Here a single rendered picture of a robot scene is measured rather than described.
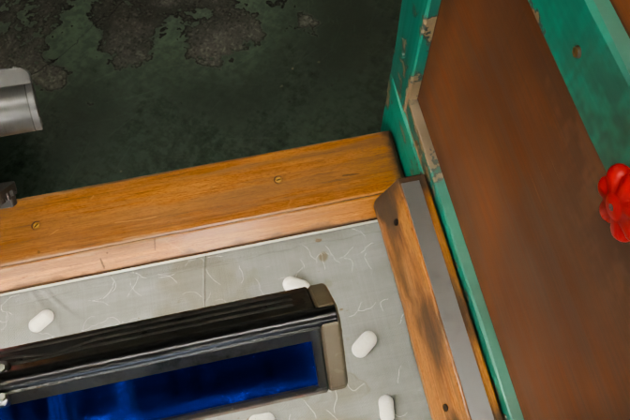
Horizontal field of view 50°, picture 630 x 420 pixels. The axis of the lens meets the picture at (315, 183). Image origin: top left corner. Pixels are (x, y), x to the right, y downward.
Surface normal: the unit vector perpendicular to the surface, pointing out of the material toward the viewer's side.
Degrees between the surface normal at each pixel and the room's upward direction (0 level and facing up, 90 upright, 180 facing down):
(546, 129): 90
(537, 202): 90
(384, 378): 0
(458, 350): 0
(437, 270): 0
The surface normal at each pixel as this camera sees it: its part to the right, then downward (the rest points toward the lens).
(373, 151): 0.00, -0.44
